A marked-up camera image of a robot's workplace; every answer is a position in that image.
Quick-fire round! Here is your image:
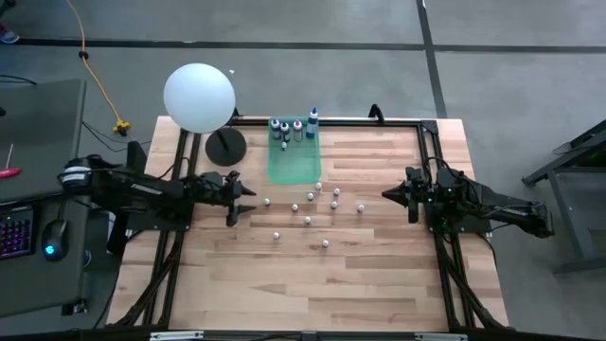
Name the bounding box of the red-handled screwdriver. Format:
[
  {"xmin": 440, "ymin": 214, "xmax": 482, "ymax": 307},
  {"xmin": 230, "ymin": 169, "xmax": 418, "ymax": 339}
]
[{"xmin": 0, "ymin": 143, "xmax": 24, "ymax": 180}]

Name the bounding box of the grey desk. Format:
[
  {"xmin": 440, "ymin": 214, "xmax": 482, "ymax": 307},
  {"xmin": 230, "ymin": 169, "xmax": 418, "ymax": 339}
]
[{"xmin": 0, "ymin": 78, "xmax": 90, "ymax": 318}]

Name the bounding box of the yellow extension cable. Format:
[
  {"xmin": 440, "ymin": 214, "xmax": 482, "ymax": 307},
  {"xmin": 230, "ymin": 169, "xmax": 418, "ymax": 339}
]
[{"xmin": 64, "ymin": 0, "xmax": 132, "ymax": 136}]

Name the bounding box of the white globe lamp black stand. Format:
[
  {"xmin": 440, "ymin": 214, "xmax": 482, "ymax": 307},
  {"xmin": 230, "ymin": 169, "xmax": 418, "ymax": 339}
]
[{"xmin": 163, "ymin": 63, "xmax": 248, "ymax": 168}]

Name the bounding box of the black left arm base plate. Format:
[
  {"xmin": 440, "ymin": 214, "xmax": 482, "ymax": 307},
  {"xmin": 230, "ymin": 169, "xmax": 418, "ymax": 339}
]
[{"xmin": 123, "ymin": 207, "xmax": 194, "ymax": 233}]

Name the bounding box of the black metal cart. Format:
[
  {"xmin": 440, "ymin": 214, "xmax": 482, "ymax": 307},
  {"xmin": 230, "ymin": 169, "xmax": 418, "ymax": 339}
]
[{"xmin": 522, "ymin": 117, "xmax": 606, "ymax": 276}]

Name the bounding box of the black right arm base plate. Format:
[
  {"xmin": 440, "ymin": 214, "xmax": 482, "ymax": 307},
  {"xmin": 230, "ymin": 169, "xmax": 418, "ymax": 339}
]
[{"xmin": 427, "ymin": 206, "xmax": 493, "ymax": 234}]

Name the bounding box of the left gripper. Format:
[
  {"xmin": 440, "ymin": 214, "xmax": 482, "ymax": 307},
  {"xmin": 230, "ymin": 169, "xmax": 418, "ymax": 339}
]
[{"xmin": 203, "ymin": 170, "xmax": 258, "ymax": 227}]

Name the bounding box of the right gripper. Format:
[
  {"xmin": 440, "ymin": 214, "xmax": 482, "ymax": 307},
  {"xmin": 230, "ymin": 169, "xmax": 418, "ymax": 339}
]
[{"xmin": 382, "ymin": 166, "xmax": 431, "ymax": 224}]

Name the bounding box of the silver metal bracket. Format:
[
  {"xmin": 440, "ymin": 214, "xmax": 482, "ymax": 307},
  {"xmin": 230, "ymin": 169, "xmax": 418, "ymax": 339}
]
[
  {"xmin": 414, "ymin": 332, "xmax": 470, "ymax": 341},
  {"xmin": 150, "ymin": 330, "xmax": 205, "ymax": 341}
]

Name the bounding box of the person's shoe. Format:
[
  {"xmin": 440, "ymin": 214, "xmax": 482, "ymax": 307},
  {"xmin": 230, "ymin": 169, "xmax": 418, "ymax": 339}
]
[{"xmin": 0, "ymin": 23, "xmax": 21, "ymax": 45}]

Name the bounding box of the translucent teal plastic bin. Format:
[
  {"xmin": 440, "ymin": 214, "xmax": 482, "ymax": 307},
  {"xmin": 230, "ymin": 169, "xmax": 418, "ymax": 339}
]
[{"xmin": 267, "ymin": 116, "xmax": 323, "ymax": 186}]

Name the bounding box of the large blue-tipped dye bottle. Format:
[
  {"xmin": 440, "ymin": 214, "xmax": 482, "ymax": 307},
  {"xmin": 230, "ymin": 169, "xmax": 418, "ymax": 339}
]
[{"xmin": 305, "ymin": 106, "xmax": 320, "ymax": 140}]

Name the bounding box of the black computer mouse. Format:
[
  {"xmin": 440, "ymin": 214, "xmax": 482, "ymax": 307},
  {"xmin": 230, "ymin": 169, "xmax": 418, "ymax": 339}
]
[{"xmin": 41, "ymin": 218, "xmax": 70, "ymax": 262}]

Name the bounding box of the backlit computer keyboard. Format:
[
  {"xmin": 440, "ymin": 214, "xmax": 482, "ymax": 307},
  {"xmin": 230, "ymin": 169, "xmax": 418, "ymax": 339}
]
[{"xmin": 0, "ymin": 204, "xmax": 37, "ymax": 261}]

